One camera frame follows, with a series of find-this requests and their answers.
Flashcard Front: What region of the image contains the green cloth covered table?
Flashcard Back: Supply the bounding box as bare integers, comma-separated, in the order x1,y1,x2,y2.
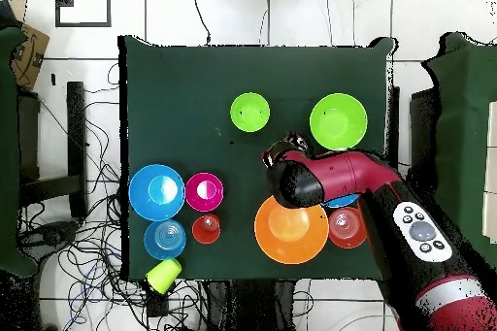
422,31,497,278
0,25,38,278

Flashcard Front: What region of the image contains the green cup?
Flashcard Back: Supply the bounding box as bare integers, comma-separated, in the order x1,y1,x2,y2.
145,257,183,296

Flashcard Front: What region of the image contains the small pink bowl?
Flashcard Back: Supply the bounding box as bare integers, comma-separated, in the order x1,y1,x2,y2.
184,172,225,213

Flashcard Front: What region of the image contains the large blue bowl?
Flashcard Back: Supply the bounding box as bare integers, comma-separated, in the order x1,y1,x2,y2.
323,193,359,209
128,163,186,222

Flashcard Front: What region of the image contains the black power strip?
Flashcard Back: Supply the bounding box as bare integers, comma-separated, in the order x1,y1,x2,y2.
146,281,170,318

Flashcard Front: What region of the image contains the dark green table cloth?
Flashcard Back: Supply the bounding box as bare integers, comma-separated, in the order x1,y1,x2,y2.
117,34,397,281

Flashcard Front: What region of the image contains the small ribbed blue bowl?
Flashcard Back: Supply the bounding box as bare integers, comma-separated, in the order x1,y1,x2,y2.
143,218,187,262

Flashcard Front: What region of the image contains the black chair base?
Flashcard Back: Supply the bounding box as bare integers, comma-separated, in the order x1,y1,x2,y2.
17,219,81,260

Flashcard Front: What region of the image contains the large green bowl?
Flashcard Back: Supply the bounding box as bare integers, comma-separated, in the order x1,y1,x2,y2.
309,92,369,151

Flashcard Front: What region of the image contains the orange bowl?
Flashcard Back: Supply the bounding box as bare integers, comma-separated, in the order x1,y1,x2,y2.
327,206,369,249

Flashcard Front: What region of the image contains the large yellow bowl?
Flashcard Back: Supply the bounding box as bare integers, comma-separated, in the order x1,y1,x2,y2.
253,195,330,266

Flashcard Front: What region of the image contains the black floor cable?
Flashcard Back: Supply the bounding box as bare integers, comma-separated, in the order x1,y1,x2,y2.
188,0,212,46

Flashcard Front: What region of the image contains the black floor stand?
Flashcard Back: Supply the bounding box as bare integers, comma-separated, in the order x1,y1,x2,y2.
386,84,442,188
17,81,88,219

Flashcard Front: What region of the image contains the small green bowl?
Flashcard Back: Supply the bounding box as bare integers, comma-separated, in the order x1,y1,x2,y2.
229,91,272,133

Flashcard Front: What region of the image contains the orange cup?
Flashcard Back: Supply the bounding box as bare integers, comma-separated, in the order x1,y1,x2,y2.
191,213,222,246

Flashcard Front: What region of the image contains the cardboard box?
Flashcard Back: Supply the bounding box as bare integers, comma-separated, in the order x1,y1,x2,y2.
9,21,50,92

